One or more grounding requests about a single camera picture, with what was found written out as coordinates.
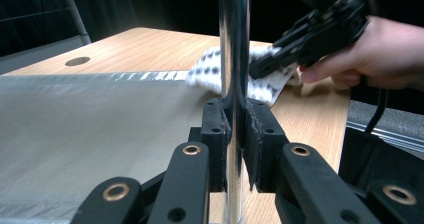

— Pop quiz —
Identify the two-tier metal frame rack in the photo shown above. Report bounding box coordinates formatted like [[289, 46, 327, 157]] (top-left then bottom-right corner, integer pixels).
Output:
[[0, 0, 251, 224]]

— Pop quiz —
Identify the metal floor rail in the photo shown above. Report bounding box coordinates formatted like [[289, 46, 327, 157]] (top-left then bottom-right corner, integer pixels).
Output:
[[346, 119, 424, 155]]

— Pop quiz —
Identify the round grey table grommet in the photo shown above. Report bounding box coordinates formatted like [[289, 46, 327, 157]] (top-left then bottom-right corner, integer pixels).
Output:
[[64, 56, 92, 67]]

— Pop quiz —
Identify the white black-patterned cloth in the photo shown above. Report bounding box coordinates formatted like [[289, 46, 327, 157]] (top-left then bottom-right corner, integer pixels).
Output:
[[185, 45, 301, 108]]

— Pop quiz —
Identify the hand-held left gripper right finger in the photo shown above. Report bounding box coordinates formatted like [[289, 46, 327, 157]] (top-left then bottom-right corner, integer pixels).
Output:
[[244, 98, 381, 224]]

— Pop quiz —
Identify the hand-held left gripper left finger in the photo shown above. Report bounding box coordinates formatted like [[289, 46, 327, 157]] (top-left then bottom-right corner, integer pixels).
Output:
[[148, 98, 233, 224]]

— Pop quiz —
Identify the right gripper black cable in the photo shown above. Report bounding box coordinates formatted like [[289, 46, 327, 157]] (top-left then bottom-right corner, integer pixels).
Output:
[[364, 85, 390, 135]]

